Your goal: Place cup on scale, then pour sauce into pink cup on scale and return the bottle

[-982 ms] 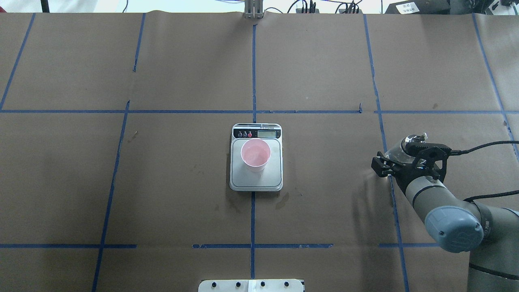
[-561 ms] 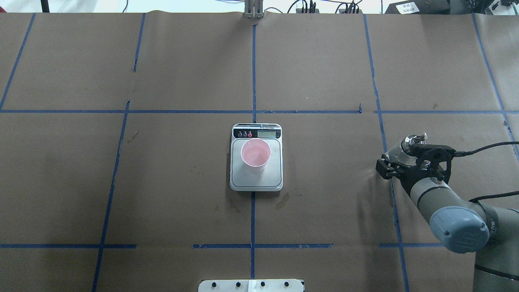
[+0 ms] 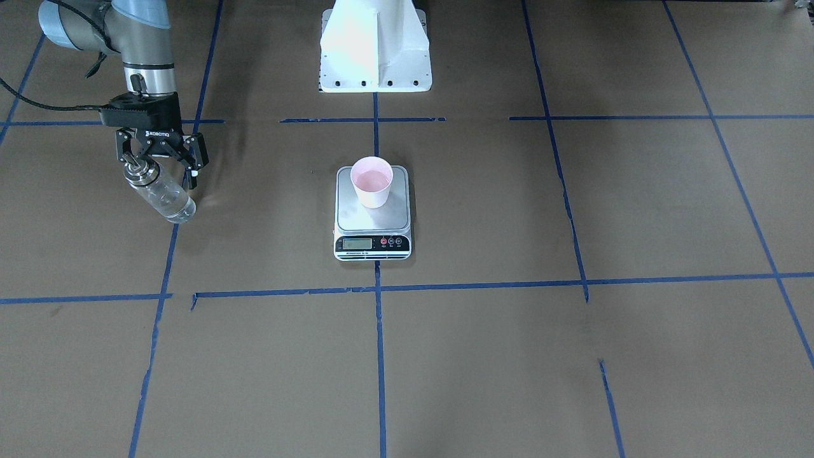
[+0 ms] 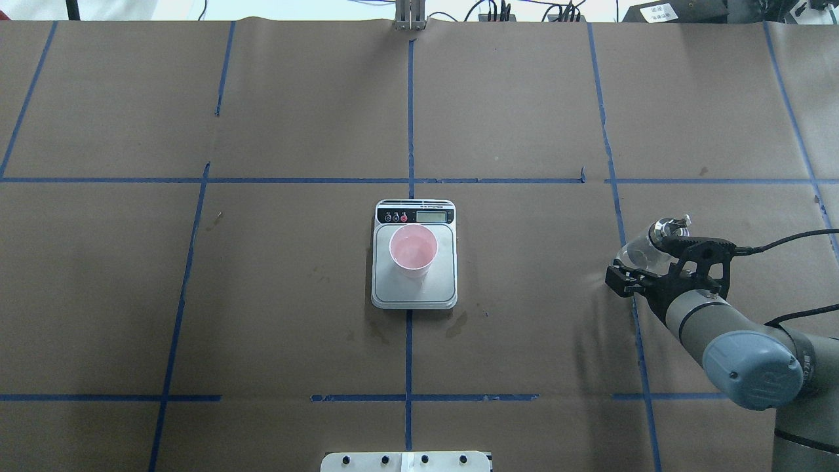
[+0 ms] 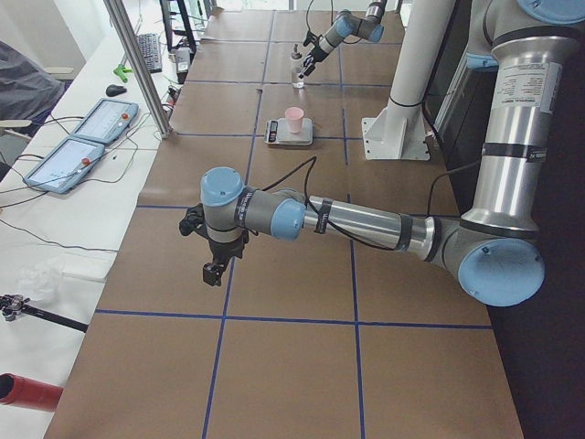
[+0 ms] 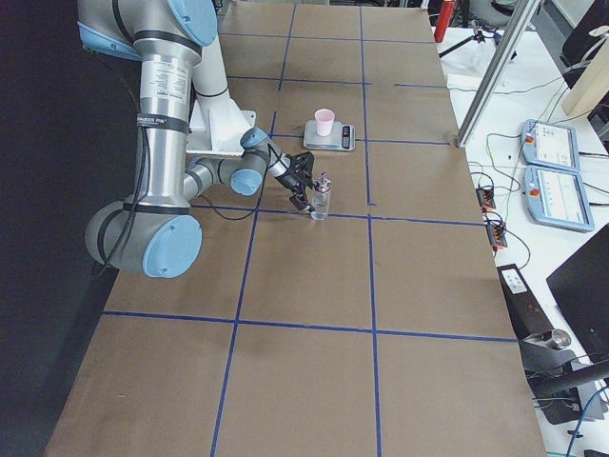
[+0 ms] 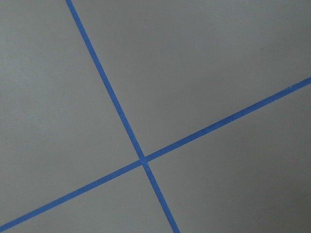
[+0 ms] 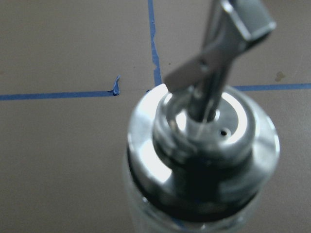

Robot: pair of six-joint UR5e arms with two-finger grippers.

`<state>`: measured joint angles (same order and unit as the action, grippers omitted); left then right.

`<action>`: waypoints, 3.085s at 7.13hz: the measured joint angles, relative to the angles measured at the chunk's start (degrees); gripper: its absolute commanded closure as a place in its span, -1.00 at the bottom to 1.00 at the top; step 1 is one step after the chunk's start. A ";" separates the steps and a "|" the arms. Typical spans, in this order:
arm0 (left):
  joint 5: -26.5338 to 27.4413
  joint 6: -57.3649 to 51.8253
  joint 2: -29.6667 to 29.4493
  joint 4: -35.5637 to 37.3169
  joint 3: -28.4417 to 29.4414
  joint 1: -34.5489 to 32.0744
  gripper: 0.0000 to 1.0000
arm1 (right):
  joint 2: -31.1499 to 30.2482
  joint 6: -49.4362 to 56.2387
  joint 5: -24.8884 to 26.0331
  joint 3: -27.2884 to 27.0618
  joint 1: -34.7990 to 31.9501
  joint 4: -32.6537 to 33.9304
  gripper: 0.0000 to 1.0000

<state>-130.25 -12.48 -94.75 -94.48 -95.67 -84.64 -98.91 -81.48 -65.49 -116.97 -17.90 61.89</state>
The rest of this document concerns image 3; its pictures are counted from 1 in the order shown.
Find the silver digital kitchen scale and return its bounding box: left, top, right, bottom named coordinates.
left=333, top=166, right=413, bottom=261

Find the pink paper cup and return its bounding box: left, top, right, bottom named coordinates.
left=350, top=156, right=394, bottom=209

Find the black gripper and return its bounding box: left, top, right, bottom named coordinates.
left=99, top=92, right=209, bottom=190

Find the clear glass sauce bottle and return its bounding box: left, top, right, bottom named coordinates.
left=123, top=154, right=196, bottom=224

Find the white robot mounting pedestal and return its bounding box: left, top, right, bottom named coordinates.
left=318, top=1, right=433, bottom=94

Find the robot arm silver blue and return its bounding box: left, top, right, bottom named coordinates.
left=38, top=1, right=209, bottom=189

